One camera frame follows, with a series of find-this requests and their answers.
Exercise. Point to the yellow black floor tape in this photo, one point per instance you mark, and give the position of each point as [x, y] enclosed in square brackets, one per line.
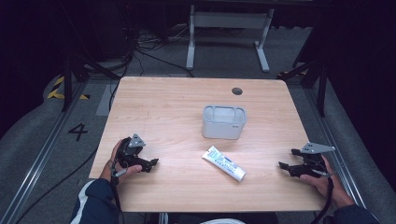
[54, 92]

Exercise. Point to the person's right hand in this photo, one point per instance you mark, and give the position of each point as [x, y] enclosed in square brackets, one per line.
[333, 186]

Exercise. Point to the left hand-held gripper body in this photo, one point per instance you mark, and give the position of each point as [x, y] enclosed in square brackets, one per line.
[132, 152]

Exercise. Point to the aluminium floor rail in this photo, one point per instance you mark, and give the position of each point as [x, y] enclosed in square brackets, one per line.
[333, 140]
[40, 155]

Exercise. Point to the white plastic storage box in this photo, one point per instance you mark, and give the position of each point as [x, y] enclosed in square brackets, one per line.
[224, 124]

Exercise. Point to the white metal desk frame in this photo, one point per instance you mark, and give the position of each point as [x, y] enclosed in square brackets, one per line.
[229, 20]

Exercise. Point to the black metal stand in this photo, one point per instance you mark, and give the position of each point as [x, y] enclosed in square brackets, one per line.
[77, 68]
[314, 73]

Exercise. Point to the person's left hand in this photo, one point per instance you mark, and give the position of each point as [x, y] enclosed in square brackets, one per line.
[109, 169]

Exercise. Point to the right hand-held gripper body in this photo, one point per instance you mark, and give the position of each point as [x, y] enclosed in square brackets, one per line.
[313, 165]

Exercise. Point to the white toothpaste tube blue print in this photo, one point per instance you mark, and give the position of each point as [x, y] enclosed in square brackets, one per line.
[224, 163]

